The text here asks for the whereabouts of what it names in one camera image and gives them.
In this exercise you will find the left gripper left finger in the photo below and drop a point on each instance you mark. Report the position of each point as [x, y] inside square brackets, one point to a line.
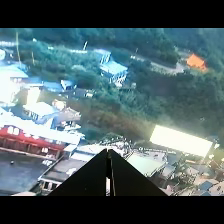
[88, 180]

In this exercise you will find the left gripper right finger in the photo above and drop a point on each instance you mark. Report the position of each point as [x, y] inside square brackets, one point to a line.
[131, 181]

